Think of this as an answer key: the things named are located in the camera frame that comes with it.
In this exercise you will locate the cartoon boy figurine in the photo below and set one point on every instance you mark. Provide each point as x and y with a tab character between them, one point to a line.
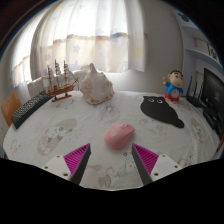
174	87

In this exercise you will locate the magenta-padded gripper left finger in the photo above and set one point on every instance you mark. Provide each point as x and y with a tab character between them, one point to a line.
77	159

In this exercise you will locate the pink computer mouse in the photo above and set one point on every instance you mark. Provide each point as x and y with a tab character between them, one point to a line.
118	136

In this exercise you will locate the black cat-shaped mouse pad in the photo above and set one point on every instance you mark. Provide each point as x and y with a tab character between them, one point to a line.
160	111

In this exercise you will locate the white wall shelf unit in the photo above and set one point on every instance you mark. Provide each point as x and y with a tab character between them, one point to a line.
203	46

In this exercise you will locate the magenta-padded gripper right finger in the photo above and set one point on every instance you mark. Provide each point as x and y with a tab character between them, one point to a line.
146	160

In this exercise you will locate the black router with antennas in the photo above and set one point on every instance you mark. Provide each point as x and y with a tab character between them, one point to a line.
195	100

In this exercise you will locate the black monitor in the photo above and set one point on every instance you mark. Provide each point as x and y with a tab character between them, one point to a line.
214	90

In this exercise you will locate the black desktop device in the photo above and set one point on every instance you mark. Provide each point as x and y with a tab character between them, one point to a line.
213	117

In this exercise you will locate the white star-print curtain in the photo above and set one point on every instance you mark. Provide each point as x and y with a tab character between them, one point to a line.
86	36

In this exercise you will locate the white printed tablecloth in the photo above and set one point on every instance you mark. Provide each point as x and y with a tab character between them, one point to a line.
83	123

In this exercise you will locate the black keyboard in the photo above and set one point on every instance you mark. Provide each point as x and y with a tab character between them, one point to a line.
29	108

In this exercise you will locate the wooden model sailing ship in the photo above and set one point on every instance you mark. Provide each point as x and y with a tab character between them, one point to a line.
60	90

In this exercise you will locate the large white conch shell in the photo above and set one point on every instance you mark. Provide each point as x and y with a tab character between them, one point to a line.
96	87

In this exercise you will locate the wooden chair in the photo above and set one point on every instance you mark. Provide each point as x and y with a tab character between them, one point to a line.
10	108

